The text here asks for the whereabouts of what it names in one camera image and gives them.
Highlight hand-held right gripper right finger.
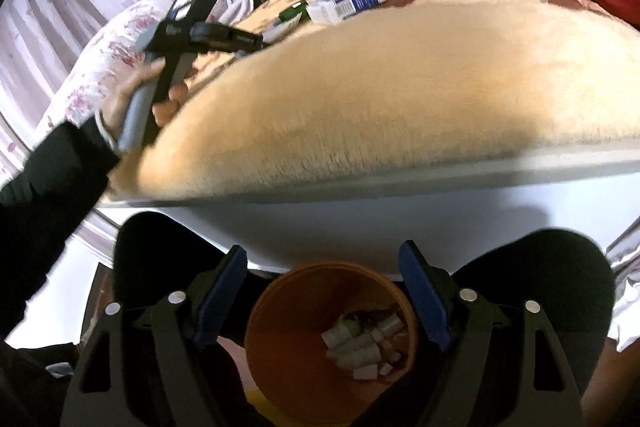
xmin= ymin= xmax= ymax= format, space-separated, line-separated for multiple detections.
xmin=397 ymin=239 xmax=584 ymax=427

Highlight person's right leg black pants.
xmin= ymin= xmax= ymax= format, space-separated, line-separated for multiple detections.
xmin=450 ymin=229 xmax=617 ymax=427

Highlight person's left leg black pants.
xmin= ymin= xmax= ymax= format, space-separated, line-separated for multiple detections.
xmin=112 ymin=212 xmax=261 ymax=427

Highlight person's left forearm black sleeve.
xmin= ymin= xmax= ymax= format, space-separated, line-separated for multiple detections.
xmin=0 ymin=119 xmax=122 ymax=339

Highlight floral rolled quilt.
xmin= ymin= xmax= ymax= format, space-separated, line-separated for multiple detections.
xmin=35 ymin=0 xmax=256 ymax=134

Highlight person's leg black pants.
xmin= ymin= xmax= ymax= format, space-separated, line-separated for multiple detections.
xmin=450 ymin=229 xmax=617 ymax=427
xmin=112 ymin=212 xmax=261 ymax=427

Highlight large white jar green label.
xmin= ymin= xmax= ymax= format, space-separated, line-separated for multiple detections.
xmin=320 ymin=326 xmax=352 ymax=348

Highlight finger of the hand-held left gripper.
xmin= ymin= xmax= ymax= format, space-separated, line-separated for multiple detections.
xmin=192 ymin=21 xmax=265 ymax=58

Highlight long white bottle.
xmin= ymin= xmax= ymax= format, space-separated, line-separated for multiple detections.
xmin=327 ymin=338 xmax=384 ymax=366

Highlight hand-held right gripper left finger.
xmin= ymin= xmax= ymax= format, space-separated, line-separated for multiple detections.
xmin=60 ymin=244 xmax=252 ymax=427

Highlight dark green box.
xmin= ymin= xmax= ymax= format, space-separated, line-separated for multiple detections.
xmin=278 ymin=0 xmax=310 ymax=23

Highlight silver bracelet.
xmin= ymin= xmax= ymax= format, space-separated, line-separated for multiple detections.
xmin=96 ymin=111 xmax=122 ymax=154

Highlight grey white cloth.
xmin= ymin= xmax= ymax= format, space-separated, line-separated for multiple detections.
xmin=606 ymin=227 xmax=640 ymax=354

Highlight pale green bottle white cap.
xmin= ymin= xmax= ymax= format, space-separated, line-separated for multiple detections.
xmin=371 ymin=314 xmax=402 ymax=339

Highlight blue white box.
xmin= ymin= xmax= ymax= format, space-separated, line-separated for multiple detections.
xmin=306 ymin=0 xmax=395 ymax=26

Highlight person's left hand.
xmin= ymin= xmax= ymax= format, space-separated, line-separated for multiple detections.
xmin=100 ymin=58 xmax=190 ymax=142

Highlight yellow floral plush blanket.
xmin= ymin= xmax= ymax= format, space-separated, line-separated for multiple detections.
xmin=107 ymin=0 xmax=640 ymax=204

